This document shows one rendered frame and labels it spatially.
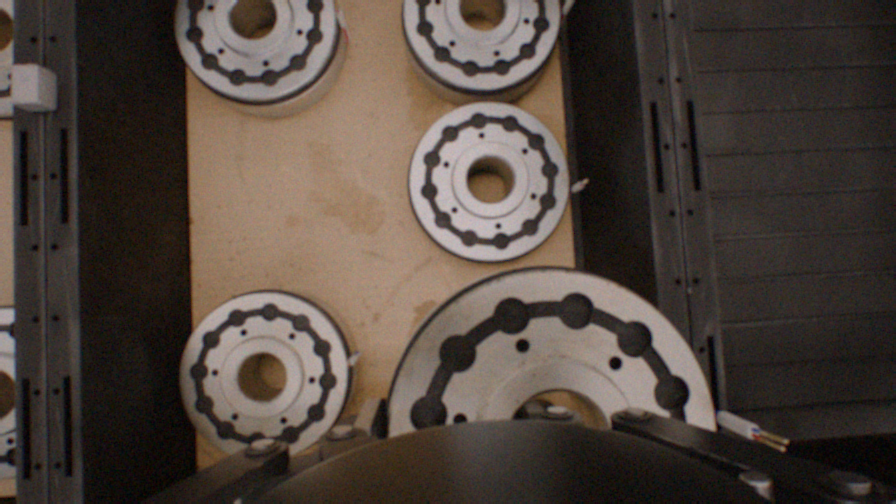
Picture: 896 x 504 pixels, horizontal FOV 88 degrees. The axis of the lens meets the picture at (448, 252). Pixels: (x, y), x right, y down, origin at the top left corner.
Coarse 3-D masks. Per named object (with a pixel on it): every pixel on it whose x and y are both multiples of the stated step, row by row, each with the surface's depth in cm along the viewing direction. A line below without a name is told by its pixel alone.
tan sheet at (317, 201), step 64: (384, 0) 33; (384, 64) 33; (192, 128) 32; (256, 128) 32; (320, 128) 32; (384, 128) 33; (192, 192) 32; (256, 192) 32; (320, 192) 32; (384, 192) 32; (192, 256) 32; (256, 256) 32; (320, 256) 32; (384, 256) 32; (448, 256) 32; (384, 320) 32; (384, 384) 32
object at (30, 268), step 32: (32, 0) 22; (32, 32) 22; (32, 128) 22; (32, 160) 22; (32, 192) 22; (32, 224) 22; (32, 256) 21; (32, 288) 21; (32, 320) 21; (32, 352) 21; (32, 384) 21; (32, 416) 21; (32, 448) 21; (32, 480) 21
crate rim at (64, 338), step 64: (64, 0) 22; (640, 0) 23; (64, 64) 22; (640, 64) 23; (64, 128) 22; (640, 128) 23; (64, 192) 22; (64, 256) 22; (64, 320) 21; (64, 384) 21; (64, 448) 21
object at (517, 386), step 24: (528, 360) 14; (552, 360) 14; (576, 360) 14; (504, 384) 14; (528, 384) 14; (552, 384) 14; (576, 384) 14; (600, 384) 14; (480, 408) 14; (504, 408) 14; (600, 408) 14; (624, 408) 14
